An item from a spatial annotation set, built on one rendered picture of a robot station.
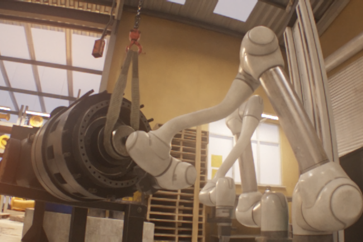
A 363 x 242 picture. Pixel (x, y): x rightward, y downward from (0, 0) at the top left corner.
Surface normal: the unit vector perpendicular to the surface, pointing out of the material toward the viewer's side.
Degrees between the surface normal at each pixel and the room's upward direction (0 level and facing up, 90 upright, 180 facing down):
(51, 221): 90
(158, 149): 106
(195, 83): 90
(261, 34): 84
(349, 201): 96
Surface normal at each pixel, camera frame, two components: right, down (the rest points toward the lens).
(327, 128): -0.04, -0.34
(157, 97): 0.27, -0.31
